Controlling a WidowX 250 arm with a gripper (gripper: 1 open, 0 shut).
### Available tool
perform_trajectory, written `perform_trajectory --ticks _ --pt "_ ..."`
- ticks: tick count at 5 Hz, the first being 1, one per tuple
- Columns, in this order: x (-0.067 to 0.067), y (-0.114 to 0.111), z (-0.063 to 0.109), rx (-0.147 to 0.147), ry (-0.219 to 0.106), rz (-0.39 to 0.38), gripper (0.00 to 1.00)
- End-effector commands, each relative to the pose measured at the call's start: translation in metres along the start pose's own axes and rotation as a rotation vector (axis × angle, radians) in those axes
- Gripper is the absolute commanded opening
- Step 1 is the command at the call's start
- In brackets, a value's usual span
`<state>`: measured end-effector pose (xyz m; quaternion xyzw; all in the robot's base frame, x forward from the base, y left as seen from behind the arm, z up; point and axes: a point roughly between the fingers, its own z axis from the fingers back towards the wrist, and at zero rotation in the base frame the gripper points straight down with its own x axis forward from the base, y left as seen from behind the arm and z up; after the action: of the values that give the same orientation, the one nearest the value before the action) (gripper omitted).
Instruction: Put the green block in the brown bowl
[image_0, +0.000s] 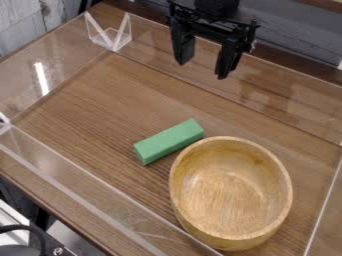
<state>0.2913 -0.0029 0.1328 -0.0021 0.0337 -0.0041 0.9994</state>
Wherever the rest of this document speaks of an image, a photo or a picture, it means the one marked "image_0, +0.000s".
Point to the clear acrylic tray enclosure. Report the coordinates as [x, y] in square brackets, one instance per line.
[79, 103]

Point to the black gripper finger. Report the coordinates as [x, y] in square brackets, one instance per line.
[228, 57]
[183, 40]

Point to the clear acrylic corner bracket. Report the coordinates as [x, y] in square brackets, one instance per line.
[109, 38]

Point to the green rectangular block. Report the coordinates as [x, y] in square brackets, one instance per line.
[167, 141]

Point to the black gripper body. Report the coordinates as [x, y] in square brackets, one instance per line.
[215, 20]

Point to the brown wooden bowl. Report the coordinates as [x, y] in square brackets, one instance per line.
[231, 192]

